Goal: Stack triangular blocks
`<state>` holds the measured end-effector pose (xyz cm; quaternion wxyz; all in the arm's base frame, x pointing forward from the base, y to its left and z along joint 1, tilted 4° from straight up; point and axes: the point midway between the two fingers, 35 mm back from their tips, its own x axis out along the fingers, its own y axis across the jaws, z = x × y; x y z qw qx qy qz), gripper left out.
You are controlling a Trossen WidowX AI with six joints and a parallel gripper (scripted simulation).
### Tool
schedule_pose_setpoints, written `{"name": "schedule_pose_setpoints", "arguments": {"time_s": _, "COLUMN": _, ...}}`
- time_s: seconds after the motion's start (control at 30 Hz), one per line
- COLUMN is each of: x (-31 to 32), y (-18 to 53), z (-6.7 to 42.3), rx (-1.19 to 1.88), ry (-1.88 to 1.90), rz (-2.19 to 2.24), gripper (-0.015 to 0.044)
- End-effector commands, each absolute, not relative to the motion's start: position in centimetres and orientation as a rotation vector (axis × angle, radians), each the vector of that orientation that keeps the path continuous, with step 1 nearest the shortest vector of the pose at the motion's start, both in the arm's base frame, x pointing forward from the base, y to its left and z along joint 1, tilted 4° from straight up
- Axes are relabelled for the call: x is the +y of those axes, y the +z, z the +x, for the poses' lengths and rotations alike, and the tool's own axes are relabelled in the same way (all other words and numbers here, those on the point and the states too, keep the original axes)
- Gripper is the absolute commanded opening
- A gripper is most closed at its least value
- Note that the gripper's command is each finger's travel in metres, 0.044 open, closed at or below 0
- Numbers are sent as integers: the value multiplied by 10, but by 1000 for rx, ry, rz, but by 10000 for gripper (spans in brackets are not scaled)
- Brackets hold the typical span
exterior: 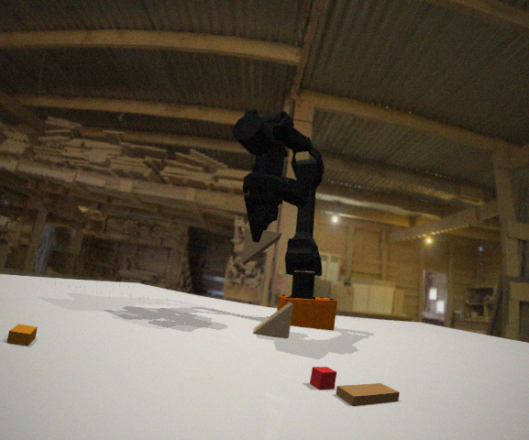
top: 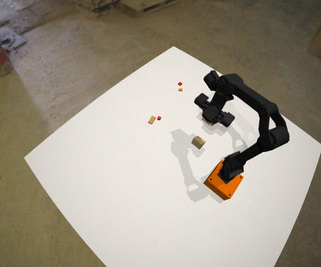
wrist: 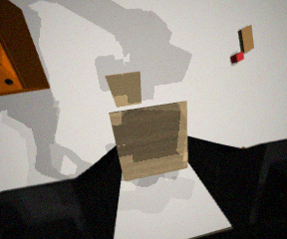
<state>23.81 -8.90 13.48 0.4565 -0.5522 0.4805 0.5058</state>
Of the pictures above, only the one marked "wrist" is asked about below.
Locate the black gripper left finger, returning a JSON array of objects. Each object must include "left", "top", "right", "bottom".
[{"left": 0, "top": 146, "right": 122, "bottom": 239}]

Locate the small red cube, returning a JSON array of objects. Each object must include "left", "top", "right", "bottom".
[{"left": 230, "top": 52, "right": 244, "bottom": 64}]

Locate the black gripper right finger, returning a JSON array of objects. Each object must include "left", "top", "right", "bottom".
[{"left": 187, "top": 136, "right": 287, "bottom": 229}]

